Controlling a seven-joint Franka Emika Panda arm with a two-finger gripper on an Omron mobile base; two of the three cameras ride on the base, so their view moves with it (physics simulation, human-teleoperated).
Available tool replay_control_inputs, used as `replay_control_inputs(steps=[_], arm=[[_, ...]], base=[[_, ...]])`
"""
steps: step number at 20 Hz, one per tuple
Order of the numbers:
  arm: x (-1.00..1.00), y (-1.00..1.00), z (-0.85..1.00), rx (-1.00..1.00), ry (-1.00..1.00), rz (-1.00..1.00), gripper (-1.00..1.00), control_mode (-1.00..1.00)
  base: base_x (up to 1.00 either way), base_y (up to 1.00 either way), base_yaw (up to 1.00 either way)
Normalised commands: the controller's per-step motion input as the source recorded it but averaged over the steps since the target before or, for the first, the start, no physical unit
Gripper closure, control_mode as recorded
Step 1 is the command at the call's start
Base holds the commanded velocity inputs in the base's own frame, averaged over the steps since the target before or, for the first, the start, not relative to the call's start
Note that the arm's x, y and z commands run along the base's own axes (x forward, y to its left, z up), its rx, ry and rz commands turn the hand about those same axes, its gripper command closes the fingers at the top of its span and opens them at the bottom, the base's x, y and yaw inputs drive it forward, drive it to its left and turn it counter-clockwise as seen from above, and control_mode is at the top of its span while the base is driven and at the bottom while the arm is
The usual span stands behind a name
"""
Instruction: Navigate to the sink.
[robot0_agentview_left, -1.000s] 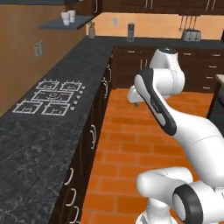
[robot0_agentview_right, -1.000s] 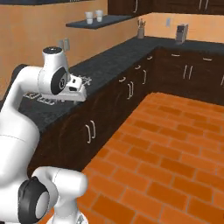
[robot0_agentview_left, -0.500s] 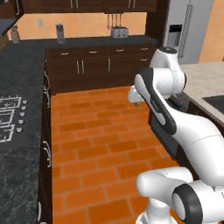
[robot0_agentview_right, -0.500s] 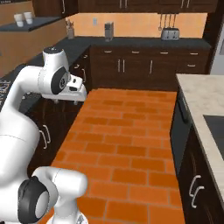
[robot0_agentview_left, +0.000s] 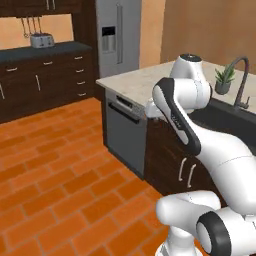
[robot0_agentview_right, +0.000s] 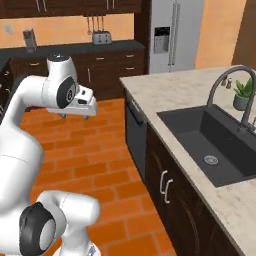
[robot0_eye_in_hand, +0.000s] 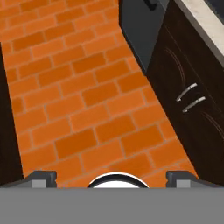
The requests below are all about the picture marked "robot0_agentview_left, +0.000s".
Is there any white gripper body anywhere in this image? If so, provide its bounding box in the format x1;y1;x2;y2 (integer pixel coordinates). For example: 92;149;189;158
145;100;167;120

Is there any dark sink basin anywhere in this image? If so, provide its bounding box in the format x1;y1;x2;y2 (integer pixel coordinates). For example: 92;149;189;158
188;98;256;156

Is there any grey dishwasher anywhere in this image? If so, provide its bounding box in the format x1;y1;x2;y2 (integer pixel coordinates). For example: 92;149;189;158
104;89;148;180

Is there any dark wood cupboard door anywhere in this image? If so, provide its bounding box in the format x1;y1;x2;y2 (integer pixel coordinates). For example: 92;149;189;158
144;117;188;198
185;146;229;208

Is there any green plant in grey pot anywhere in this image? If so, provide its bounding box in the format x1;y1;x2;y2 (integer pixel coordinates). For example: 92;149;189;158
214;64;237;96

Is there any stainless steel fridge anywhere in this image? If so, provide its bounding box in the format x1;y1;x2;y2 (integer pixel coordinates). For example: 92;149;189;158
95;0;143;79

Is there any dark curved tap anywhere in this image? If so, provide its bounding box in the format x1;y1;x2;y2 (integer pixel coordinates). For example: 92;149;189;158
229;56;251;111

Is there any dark wood lower cupboard run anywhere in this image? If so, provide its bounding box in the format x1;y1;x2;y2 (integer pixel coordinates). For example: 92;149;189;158
0;41;100;125

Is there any dark wood cupboard run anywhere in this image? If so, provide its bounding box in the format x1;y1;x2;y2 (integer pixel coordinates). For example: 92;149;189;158
0;41;100;125
0;0;98;19

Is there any silver toaster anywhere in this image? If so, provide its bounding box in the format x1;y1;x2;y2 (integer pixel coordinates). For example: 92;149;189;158
29;32;56;50

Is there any dark wood upper cupboard run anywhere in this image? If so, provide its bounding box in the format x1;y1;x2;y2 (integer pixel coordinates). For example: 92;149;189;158
0;0;98;19

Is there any silver cupboard handle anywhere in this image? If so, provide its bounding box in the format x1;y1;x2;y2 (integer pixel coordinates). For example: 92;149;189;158
186;162;197;189
178;157;188;183

